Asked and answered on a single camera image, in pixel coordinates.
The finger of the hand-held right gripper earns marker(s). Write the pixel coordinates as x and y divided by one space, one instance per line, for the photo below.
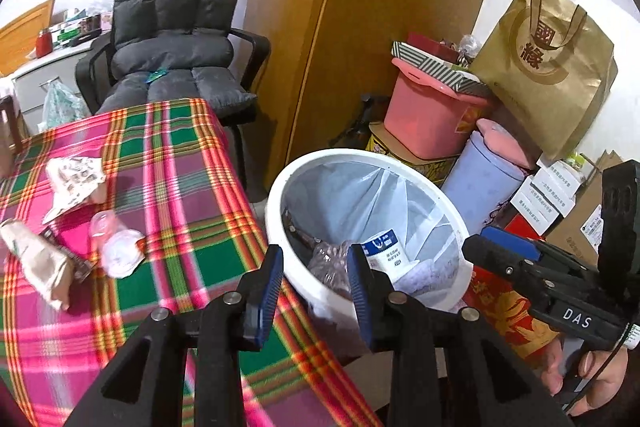
500 262
507 239

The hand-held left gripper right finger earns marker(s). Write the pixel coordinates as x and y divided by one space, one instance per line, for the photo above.
360 292

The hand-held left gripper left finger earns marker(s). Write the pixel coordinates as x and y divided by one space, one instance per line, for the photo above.
265 297

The white round trash bin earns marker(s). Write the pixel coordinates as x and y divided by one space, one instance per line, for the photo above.
322 302

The clear plastic bottle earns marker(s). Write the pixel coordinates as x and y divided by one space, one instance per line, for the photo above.
330 267

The clear plastic bag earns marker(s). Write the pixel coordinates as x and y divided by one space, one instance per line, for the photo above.
425 282

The brown sachet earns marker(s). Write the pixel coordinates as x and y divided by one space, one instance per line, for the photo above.
80 264

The printed white paper bag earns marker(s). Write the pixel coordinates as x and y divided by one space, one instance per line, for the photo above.
75 177

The person's right hand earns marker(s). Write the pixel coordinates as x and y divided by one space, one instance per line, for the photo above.
602 377

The red gold printed bag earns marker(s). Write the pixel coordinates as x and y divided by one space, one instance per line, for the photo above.
505 312

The white printed box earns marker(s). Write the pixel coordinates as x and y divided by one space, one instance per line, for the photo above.
542 202
560 171

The brown cardboard box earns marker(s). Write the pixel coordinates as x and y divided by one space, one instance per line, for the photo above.
575 232

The lavender bin with pink lid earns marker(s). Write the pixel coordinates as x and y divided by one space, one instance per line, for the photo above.
480 177

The pale blue bin liner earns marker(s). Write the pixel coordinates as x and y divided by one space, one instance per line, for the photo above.
380 197

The pink green plaid tablecloth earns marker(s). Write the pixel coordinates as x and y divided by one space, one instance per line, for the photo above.
175 217

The yellow floral box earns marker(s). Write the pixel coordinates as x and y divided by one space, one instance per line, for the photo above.
395 147

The pink plastic box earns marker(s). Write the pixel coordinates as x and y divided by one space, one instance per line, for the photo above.
425 117

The crumpled white tissue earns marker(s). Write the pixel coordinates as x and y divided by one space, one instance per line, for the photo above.
122 252

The clear plastic cup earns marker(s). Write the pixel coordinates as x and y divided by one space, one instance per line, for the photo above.
104 227

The gold paper bag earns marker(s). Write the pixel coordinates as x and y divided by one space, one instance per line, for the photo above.
545 57

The striped gift box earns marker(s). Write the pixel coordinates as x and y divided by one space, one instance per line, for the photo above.
430 68

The red gift box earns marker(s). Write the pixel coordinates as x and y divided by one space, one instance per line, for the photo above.
435 46

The beige paper wrapper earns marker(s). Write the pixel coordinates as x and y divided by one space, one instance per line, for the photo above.
40 262

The small teal wrapper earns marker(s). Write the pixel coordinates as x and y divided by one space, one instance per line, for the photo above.
155 76

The yellow wooden wardrobe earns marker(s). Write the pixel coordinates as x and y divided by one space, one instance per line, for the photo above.
375 7

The teal plastic bag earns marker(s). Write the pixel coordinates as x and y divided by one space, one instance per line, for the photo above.
60 104

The grey padded chair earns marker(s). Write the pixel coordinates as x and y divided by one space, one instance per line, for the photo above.
170 7

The white drawer cabinet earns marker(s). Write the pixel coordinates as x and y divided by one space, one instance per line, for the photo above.
50 67

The green white box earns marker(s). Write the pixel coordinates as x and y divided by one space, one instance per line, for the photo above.
67 34

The red cup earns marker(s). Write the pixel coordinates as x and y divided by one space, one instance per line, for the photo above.
44 44

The wooden bed headboard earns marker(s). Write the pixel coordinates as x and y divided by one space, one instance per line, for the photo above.
25 37

